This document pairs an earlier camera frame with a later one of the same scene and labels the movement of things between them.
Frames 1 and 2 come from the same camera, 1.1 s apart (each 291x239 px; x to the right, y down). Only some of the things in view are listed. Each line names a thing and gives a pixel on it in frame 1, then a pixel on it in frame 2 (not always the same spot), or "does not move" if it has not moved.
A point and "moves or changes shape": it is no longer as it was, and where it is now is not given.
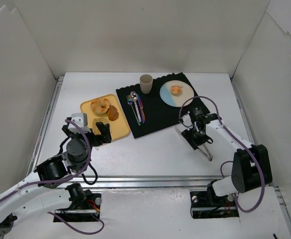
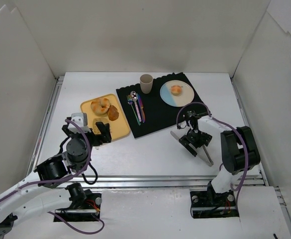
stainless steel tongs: x=209 y=157 moves or changes shape
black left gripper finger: x=105 y=131 does not move
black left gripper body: x=90 y=136 does not move
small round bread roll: x=176 y=90 does not move
